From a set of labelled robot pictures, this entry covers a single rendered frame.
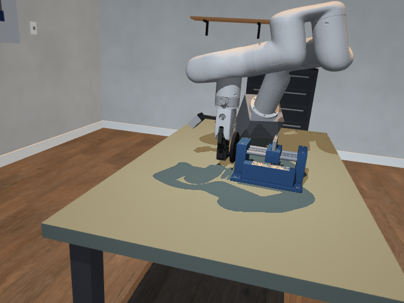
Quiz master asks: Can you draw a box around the blue bench vise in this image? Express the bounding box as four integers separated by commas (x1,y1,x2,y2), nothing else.
227,132,307,193

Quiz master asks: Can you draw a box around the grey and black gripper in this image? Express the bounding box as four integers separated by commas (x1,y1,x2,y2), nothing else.
215,105,239,161

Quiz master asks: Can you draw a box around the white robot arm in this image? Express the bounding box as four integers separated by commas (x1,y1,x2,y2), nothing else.
186,1,354,119

